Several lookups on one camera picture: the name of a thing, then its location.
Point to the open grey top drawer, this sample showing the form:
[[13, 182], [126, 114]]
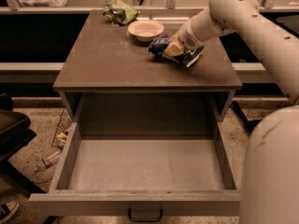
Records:
[[106, 177]]

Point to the white bowl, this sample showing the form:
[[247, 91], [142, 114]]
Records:
[[145, 31]]

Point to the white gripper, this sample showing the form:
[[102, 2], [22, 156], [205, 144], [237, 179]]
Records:
[[184, 41]]

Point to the black drawer handle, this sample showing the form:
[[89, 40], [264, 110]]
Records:
[[145, 217]]

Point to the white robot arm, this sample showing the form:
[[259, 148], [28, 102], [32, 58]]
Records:
[[270, 181]]

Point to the green chip bag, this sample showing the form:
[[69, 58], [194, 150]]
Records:
[[120, 12]]

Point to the black bar on floor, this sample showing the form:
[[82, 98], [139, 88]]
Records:
[[249, 124]]

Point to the wire basket on floor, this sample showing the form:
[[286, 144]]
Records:
[[62, 130]]

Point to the blue chip bag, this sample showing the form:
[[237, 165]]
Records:
[[159, 44]]

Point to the black chair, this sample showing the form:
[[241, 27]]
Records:
[[15, 133]]

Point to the clear plastic bottle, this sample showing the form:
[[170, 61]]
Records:
[[47, 162]]

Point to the black and white sneaker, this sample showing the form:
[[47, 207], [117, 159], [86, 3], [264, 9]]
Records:
[[8, 210]]

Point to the grey cabinet with top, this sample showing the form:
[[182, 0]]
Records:
[[111, 85]]

